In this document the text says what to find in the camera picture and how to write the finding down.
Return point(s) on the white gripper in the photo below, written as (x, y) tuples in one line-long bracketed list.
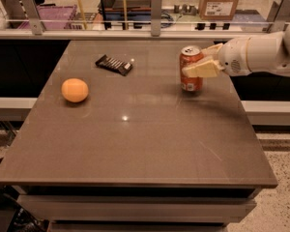
[(233, 56)]

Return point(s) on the red coke can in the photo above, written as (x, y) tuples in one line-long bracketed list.
[(189, 55)]

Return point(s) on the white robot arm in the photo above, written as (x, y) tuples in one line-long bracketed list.
[(269, 53)]

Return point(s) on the cardboard box with label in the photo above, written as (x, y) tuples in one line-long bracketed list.
[(217, 9)]

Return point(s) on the black snack bar packet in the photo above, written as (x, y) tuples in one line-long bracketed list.
[(114, 65)]

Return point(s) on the orange fruit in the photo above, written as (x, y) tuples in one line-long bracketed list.
[(74, 90)]

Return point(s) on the purple plastic crate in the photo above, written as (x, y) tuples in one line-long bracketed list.
[(57, 17)]

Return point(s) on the glass railing with metal posts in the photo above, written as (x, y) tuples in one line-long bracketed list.
[(21, 17)]

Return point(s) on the grey drawer cabinet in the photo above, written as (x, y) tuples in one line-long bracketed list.
[(139, 209)]

